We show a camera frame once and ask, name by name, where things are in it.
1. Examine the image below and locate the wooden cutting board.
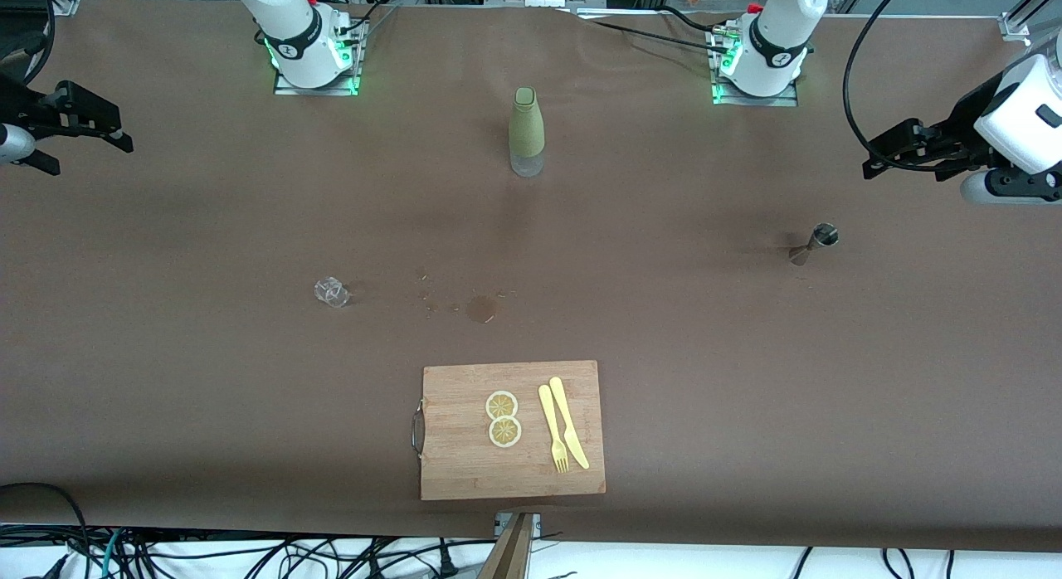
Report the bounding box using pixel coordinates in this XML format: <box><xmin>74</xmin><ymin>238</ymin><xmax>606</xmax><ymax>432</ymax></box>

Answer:
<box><xmin>412</xmin><ymin>360</ymin><xmax>607</xmax><ymax>502</ymax></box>

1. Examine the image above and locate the wooden camera post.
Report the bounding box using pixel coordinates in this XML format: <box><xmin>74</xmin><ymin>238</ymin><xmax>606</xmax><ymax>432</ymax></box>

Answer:
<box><xmin>477</xmin><ymin>513</ymin><xmax>542</xmax><ymax>579</ymax></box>

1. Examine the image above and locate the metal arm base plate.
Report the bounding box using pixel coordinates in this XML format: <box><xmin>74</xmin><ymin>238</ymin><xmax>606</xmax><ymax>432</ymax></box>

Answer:
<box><xmin>709</xmin><ymin>27</ymin><xmax>799</xmax><ymax>107</ymax></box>
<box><xmin>274</xmin><ymin>15</ymin><xmax>368</xmax><ymax>96</ymax></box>

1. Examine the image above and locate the brown table cover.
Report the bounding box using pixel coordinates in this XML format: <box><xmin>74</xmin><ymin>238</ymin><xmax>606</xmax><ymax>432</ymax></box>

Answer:
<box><xmin>0</xmin><ymin>0</ymin><xmax>1062</xmax><ymax>555</ymax></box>

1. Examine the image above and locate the yellow plastic fork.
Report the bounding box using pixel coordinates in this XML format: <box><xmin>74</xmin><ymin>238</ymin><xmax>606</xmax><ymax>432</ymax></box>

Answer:
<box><xmin>538</xmin><ymin>384</ymin><xmax>571</xmax><ymax>474</ymax></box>

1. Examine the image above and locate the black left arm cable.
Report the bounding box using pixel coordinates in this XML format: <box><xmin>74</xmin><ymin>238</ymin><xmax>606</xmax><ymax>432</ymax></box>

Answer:
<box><xmin>843</xmin><ymin>0</ymin><xmax>947</xmax><ymax>173</ymax></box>

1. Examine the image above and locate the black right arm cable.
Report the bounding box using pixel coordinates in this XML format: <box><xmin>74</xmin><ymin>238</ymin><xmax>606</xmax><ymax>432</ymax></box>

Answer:
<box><xmin>0</xmin><ymin>0</ymin><xmax>56</xmax><ymax>86</ymax></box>

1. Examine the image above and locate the yellow plastic knife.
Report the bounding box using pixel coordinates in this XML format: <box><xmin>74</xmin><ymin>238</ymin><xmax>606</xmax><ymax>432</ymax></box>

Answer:
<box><xmin>548</xmin><ymin>377</ymin><xmax>591</xmax><ymax>470</ymax></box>

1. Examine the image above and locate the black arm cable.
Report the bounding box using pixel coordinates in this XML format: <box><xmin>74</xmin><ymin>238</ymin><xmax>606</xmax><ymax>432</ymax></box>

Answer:
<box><xmin>843</xmin><ymin>0</ymin><xmax>947</xmax><ymax>173</ymax></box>
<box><xmin>0</xmin><ymin>0</ymin><xmax>56</xmax><ymax>86</ymax></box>

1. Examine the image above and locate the black base power cable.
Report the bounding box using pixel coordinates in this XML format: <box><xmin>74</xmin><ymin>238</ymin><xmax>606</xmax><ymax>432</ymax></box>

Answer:
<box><xmin>577</xmin><ymin>5</ymin><xmax>739</xmax><ymax>57</ymax></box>

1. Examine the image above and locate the black floor cable loop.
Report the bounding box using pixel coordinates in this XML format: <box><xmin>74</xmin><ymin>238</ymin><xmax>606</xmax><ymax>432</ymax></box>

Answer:
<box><xmin>0</xmin><ymin>482</ymin><xmax>92</xmax><ymax>579</ymax></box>

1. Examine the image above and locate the green sleeved glass bottle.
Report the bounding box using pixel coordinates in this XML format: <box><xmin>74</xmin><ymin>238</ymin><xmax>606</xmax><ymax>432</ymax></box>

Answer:
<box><xmin>509</xmin><ymin>86</ymin><xmax>546</xmax><ymax>178</ymax></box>

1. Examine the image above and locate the small clear glass cup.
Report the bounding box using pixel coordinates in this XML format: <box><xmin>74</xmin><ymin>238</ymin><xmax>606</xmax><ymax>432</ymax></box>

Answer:
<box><xmin>314</xmin><ymin>275</ymin><xmax>353</xmax><ymax>309</ymax></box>

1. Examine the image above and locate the steel jigger measuring cup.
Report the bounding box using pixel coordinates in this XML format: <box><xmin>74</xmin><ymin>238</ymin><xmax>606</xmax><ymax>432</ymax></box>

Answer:
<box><xmin>788</xmin><ymin>222</ymin><xmax>840</xmax><ymax>267</ymax></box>

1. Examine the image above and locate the teal floor cable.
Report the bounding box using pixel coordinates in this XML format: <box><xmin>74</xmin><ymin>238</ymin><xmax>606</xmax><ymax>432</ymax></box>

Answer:
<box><xmin>100</xmin><ymin>532</ymin><xmax>127</xmax><ymax>579</ymax></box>

